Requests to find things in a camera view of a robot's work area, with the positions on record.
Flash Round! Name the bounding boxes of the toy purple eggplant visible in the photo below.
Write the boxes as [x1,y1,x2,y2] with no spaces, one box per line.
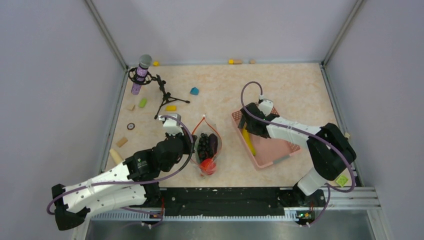
[208,133,219,156]

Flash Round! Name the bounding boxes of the toy black grapes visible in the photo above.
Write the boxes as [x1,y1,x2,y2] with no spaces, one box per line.
[197,133,212,162]

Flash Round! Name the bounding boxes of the small tan wooden cube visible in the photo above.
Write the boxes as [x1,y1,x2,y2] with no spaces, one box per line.
[127,104,135,111]

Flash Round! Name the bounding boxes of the yellow tan cylinder at wall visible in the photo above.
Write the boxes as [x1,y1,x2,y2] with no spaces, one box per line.
[228,59,243,65]

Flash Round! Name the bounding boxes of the blue block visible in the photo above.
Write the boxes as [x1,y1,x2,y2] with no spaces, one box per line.
[189,87,200,96]

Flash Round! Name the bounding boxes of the pink plastic basket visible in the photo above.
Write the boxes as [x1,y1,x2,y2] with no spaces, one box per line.
[231,110,301,171]

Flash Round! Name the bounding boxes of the clear orange zip bag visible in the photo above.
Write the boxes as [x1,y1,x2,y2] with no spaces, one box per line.
[190,114,222,178]

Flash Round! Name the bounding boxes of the toy banana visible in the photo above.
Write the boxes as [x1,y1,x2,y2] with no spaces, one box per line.
[241,128,256,156]

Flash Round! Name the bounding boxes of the tan wooden block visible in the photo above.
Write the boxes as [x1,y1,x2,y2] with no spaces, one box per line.
[115,136,128,148]

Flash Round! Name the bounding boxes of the cream wooden cylinder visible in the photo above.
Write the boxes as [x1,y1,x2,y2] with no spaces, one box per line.
[109,148,123,165]

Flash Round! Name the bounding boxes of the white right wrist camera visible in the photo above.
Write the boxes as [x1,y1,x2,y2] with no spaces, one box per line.
[257,98,274,117]

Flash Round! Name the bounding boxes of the green flat toy piece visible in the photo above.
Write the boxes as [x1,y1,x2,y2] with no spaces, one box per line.
[335,174,349,187]

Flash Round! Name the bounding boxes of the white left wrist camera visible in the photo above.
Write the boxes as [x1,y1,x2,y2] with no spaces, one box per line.
[158,113,183,136]

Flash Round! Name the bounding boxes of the green block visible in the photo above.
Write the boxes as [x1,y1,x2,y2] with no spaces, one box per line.
[138,98,147,108]

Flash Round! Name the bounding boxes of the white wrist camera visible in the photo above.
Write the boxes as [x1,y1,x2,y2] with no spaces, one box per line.
[257,98,274,117]
[158,113,183,136]

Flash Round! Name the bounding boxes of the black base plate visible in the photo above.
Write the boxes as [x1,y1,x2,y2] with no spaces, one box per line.
[140,187,325,217]

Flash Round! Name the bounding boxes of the toy red tomato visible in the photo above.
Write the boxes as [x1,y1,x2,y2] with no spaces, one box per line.
[199,158,216,176]

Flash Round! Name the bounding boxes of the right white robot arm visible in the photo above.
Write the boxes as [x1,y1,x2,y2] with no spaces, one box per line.
[240,101,357,206]

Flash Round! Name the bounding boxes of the black microphone tripod stand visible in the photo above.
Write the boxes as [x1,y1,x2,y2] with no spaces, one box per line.
[128,67,191,120]

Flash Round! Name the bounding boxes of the purple microphone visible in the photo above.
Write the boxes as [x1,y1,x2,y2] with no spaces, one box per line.
[130,54,153,95]

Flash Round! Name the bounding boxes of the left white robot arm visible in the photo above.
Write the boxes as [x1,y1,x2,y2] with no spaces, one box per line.
[47,131,197,231]

